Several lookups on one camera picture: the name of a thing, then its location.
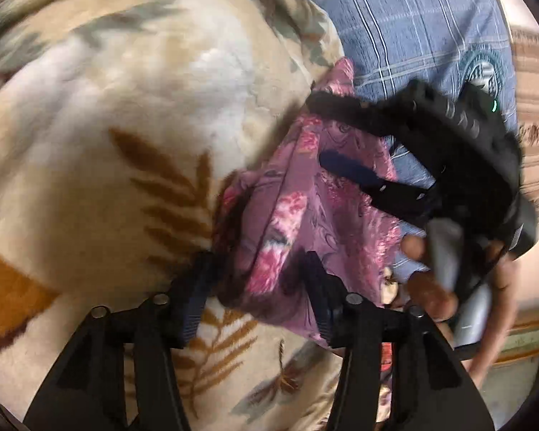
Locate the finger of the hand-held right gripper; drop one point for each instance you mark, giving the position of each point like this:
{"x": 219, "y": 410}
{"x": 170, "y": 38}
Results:
{"x": 364, "y": 179}
{"x": 341, "y": 107}

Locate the brown striped mat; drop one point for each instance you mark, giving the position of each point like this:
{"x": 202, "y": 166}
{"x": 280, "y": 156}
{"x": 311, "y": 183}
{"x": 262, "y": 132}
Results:
{"x": 532, "y": 116}

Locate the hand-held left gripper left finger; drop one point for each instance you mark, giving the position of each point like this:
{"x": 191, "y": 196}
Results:
{"x": 196, "y": 294}

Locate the cream leaf-print fleece blanket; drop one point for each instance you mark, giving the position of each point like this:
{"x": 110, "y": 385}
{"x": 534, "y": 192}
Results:
{"x": 130, "y": 179}

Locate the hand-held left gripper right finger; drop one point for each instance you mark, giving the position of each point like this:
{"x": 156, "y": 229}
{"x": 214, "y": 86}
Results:
{"x": 320, "y": 292}

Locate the pink floral small garment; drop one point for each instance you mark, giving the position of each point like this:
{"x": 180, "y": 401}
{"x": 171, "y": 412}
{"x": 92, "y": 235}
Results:
{"x": 305, "y": 206}

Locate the person's right hand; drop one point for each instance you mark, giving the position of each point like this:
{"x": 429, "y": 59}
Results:
{"x": 424, "y": 278}

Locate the blue plaid bedsheet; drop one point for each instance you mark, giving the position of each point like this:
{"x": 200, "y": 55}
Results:
{"x": 408, "y": 45}

